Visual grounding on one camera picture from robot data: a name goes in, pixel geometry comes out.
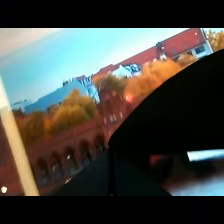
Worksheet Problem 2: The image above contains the black garment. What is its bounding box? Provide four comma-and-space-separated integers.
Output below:
107, 49, 224, 174

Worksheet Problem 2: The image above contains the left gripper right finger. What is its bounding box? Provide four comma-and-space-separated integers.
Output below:
113, 158, 172, 197

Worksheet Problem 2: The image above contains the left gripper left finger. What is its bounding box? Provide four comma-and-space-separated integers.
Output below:
53, 151, 112, 197

